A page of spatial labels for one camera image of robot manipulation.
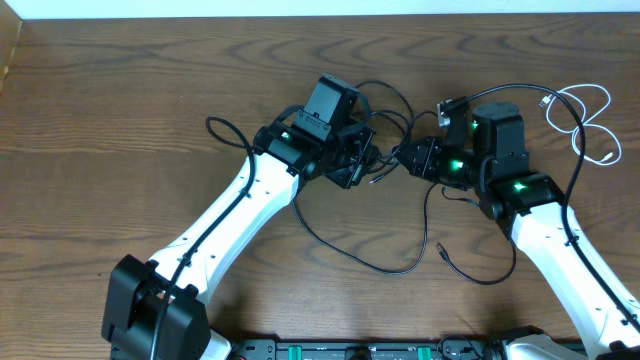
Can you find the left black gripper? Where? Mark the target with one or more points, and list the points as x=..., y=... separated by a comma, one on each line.
x=365, y=135

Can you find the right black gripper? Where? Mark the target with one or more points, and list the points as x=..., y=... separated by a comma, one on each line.
x=430, y=147

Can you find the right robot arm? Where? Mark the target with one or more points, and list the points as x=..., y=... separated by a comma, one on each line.
x=484, y=150

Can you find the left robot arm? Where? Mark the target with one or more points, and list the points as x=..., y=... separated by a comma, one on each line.
x=156, y=309

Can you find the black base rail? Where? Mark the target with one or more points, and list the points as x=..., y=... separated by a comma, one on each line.
x=268, y=349

